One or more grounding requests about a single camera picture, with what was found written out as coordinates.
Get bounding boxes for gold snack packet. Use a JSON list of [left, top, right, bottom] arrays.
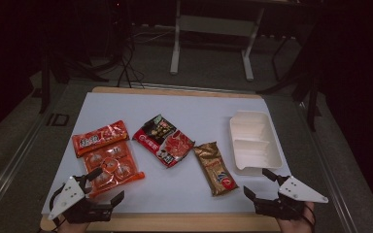
[[193, 141, 240, 197]]

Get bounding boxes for person's right hand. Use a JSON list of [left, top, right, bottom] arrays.
[[276, 202, 316, 233]]

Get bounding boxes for white table sheet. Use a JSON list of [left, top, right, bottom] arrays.
[[41, 91, 292, 216]]

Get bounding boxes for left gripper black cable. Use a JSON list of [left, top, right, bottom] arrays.
[[48, 185, 66, 227]]

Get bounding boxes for white metal table frame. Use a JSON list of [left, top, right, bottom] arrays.
[[169, 0, 266, 82]]

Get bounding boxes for person's left hand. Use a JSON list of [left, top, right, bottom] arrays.
[[57, 221, 90, 233]]

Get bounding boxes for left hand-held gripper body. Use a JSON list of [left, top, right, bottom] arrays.
[[47, 175, 115, 225]]

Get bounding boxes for white divided lunch box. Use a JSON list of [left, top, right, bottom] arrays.
[[228, 110, 285, 178]]

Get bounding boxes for metal floor strip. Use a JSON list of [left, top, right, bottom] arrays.
[[129, 82, 254, 95]]

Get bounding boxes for black floor cables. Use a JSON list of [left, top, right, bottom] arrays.
[[116, 28, 149, 89]]

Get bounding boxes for long orange snack packet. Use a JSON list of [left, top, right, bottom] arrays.
[[71, 119, 130, 158]]

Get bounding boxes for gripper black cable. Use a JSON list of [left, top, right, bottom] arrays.
[[48, 185, 66, 227], [299, 203, 317, 228]]

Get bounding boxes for black tripod stand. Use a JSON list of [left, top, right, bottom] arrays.
[[257, 32, 322, 132]]

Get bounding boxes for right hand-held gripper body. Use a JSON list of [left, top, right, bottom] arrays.
[[254, 175, 330, 221]]

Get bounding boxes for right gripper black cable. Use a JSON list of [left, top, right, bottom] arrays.
[[299, 203, 317, 228]]

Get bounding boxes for large orange clear snack packet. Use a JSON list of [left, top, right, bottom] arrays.
[[82, 140, 146, 199]]

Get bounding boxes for red and black food packet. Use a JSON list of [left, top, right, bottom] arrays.
[[132, 114, 196, 169]]

